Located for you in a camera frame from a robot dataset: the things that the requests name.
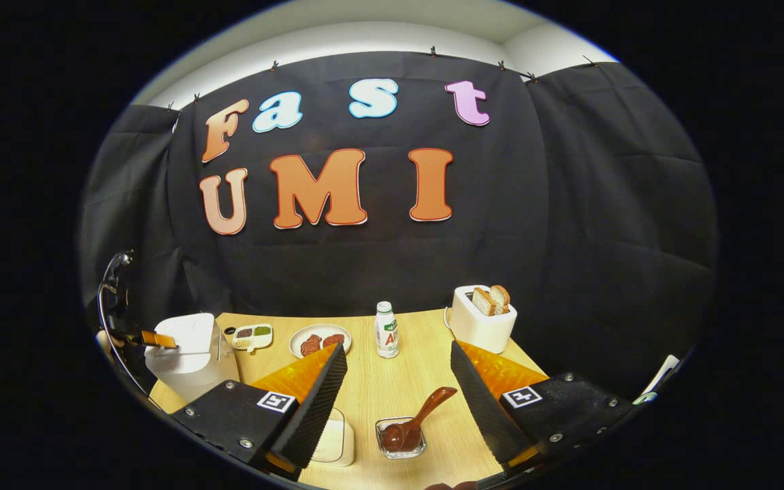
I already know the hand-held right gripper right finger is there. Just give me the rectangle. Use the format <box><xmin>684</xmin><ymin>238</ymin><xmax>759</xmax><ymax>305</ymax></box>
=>
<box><xmin>450</xmin><ymin>339</ymin><xmax>634</xmax><ymax>477</ymax></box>

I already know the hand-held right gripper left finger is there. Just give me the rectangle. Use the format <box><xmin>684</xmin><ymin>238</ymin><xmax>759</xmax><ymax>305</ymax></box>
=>
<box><xmin>171</xmin><ymin>342</ymin><xmax>349</xmax><ymax>480</ymax></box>

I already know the white rice cooker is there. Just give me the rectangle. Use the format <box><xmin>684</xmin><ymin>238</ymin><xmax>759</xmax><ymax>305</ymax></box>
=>
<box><xmin>145</xmin><ymin>312</ymin><xmax>240</xmax><ymax>404</ymax></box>

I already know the brown wooden spoon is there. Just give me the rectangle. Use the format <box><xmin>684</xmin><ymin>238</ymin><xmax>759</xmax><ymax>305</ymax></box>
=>
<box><xmin>381</xmin><ymin>387</ymin><xmax>459</xmax><ymax>453</ymax></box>

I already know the white toaster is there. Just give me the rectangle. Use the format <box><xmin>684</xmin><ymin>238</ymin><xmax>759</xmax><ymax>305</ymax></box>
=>
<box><xmin>448</xmin><ymin>284</ymin><xmax>518</xmax><ymax>355</ymax></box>

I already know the white round plate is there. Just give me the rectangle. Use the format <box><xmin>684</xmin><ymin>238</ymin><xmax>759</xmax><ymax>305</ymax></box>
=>
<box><xmin>289</xmin><ymin>324</ymin><xmax>353</xmax><ymax>359</ymax></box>

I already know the white divided condiment dish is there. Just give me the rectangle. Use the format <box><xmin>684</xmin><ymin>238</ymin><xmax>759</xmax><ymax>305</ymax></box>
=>
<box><xmin>232</xmin><ymin>324</ymin><xmax>274</xmax><ymax>353</ymax></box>

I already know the white bottle green cap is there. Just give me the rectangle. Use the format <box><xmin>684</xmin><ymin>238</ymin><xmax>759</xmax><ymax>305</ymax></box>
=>
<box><xmin>375</xmin><ymin>301</ymin><xmax>400</xmax><ymax>359</ymax></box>

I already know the white and green item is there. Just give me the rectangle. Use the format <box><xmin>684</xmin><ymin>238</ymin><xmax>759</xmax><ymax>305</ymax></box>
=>
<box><xmin>634</xmin><ymin>354</ymin><xmax>681</xmax><ymax>406</ymax></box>

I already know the black backdrop cloth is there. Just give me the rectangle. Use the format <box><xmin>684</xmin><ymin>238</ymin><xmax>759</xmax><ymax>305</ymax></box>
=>
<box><xmin>79</xmin><ymin>51</ymin><xmax>718</xmax><ymax>409</ymax></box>

